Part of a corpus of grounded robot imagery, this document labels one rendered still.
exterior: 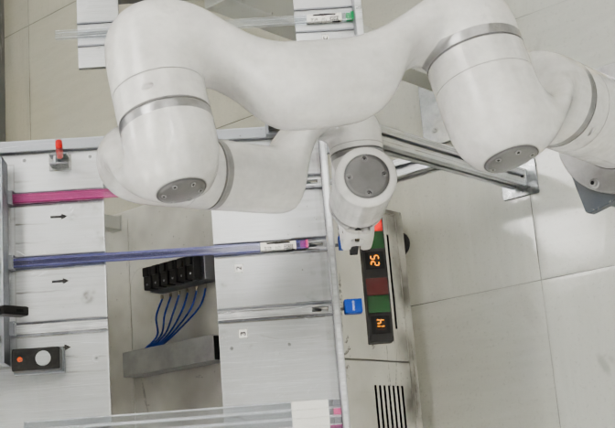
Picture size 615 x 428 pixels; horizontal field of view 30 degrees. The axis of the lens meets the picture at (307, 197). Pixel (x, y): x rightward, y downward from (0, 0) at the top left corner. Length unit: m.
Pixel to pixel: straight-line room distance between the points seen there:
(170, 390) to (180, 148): 1.22
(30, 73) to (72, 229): 2.05
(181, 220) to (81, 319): 0.49
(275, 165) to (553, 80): 0.36
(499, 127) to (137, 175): 0.41
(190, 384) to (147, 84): 1.17
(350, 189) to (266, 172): 0.14
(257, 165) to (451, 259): 1.28
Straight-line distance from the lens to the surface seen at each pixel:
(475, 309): 2.61
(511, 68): 1.33
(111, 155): 1.28
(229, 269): 1.92
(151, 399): 2.37
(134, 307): 2.43
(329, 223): 1.92
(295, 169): 1.47
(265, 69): 1.24
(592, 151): 1.57
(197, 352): 2.21
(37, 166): 2.00
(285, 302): 1.92
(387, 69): 1.28
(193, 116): 1.18
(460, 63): 1.33
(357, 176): 1.53
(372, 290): 1.94
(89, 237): 1.95
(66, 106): 3.77
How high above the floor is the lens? 2.19
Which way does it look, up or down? 48 degrees down
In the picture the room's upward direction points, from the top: 78 degrees counter-clockwise
